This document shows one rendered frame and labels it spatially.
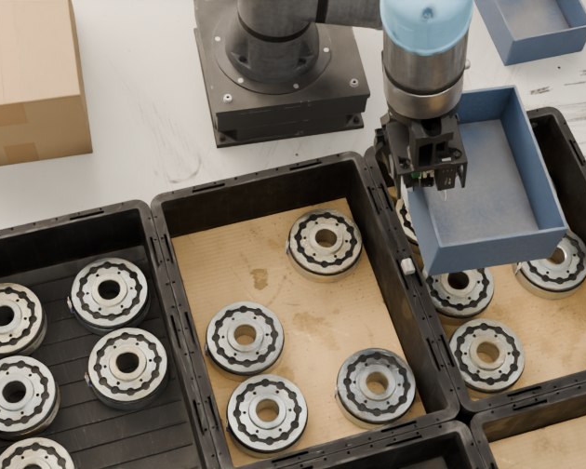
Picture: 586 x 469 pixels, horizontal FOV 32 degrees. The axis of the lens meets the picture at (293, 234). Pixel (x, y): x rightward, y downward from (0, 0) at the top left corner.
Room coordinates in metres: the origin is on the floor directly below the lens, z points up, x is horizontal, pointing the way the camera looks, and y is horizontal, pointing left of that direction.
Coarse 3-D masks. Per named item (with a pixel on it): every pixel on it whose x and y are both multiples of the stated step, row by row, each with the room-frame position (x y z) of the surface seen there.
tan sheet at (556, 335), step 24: (456, 288) 0.65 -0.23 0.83; (504, 288) 0.65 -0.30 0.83; (504, 312) 0.62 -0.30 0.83; (528, 312) 0.62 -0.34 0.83; (552, 312) 0.63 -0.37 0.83; (576, 312) 0.63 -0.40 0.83; (528, 336) 0.58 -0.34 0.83; (552, 336) 0.59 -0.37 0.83; (576, 336) 0.59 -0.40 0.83; (528, 360) 0.55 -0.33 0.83; (552, 360) 0.55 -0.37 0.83; (576, 360) 0.56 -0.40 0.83; (528, 384) 0.51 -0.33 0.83
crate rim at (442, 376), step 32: (320, 160) 0.77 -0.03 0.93; (352, 160) 0.77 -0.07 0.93; (192, 192) 0.70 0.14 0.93; (160, 224) 0.64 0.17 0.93; (384, 224) 0.68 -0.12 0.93; (192, 320) 0.51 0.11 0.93; (416, 320) 0.54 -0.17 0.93; (192, 352) 0.47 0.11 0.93; (448, 384) 0.46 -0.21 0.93; (448, 416) 0.42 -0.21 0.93; (224, 448) 0.35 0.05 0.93; (320, 448) 0.37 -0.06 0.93; (352, 448) 0.37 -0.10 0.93
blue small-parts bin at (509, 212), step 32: (480, 96) 0.75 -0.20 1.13; (512, 96) 0.76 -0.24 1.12; (480, 128) 0.75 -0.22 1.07; (512, 128) 0.74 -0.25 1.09; (480, 160) 0.70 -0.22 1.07; (512, 160) 0.71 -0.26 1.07; (416, 192) 0.62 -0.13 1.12; (448, 192) 0.65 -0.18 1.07; (480, 192) 0.65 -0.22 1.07; (512, 192) 0.66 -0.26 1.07; (544, 192) 0.63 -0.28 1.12; (416, 224) 0.59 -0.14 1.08; (448, 224) 0.60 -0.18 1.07; (480, 224) 0.61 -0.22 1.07; (512, 224) 0.61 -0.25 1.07; (544, 224) 0.61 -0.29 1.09; (448, 256) 0.54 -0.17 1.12; (480, 256) 0.55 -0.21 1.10; (512, 256) 0.56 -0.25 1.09; (544, 256) 0.58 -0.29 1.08
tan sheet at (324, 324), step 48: (192, 240) 0.68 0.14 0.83; (240, 240) 0.68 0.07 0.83; (192, 288) 0.60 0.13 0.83; (240, 288) 0.61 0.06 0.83; (288, 288) 0.62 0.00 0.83; (336, 288) 0.63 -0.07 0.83; (240, 336) 0.54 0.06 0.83; (288, 336) 0.55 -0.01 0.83; (336, 336) 0.55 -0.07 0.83; (384, 336) 0.56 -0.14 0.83; (336, 432) 0.42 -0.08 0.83
